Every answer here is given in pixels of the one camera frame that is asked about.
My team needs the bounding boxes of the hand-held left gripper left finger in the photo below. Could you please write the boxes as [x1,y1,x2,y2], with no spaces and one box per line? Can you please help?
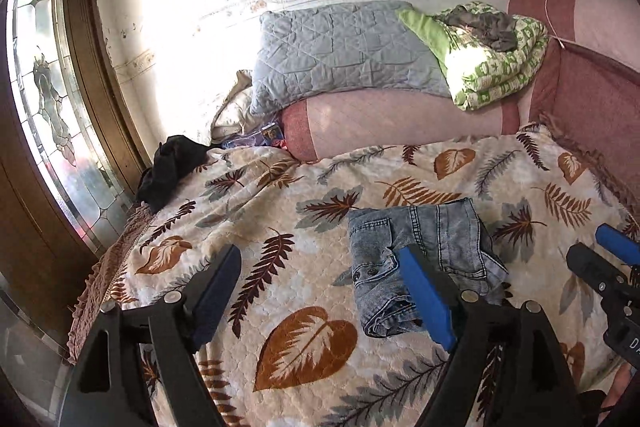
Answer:
[57,243,243,427]

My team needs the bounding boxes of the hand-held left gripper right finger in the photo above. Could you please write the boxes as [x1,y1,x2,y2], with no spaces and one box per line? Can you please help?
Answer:
[399,243,583,427]

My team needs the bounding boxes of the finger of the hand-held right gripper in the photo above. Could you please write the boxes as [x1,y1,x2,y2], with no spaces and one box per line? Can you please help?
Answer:
[566,243,632,304]
[594,223,640,267]

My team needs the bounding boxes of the light blue denim pants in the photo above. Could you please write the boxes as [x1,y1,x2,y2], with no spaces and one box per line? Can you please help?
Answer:
[347,198,511,339]

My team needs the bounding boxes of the person's right hand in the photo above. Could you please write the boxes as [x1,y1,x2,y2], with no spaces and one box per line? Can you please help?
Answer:
[604,363,637,414]

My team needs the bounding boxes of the leaf printed beige blanket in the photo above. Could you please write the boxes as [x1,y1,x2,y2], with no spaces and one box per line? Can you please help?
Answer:
[67,122,640,427]

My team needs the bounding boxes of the black cloth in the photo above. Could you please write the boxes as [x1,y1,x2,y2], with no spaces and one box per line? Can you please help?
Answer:
[136,134,212,212]

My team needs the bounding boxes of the colourful packet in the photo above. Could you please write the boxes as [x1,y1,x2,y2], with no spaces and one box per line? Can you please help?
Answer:
[220,124,289,151]

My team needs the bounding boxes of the pink bolster cushion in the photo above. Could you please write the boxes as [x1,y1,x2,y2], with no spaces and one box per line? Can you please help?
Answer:
[280,86,522,164]

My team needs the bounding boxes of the beige pillow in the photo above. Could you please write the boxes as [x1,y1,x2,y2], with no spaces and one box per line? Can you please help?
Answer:
[210,69,257,144]

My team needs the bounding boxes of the green and white patterned quilt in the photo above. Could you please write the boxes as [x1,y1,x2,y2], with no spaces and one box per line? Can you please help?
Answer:
[397,1,551,112]

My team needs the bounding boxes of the wooden door with stained glass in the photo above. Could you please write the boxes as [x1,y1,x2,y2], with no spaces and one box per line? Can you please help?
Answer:
[0,0,152,358]

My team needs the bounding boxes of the grey crumpled cloth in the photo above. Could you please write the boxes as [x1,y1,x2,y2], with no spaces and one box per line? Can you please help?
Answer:
[442,4,519,52]

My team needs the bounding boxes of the grey quilted pillow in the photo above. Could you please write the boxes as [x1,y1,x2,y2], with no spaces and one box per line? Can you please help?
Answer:
[248,0,453,116]

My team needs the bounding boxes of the white cord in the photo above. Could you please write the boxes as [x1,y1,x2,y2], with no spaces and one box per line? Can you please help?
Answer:
[545,0,569,50]

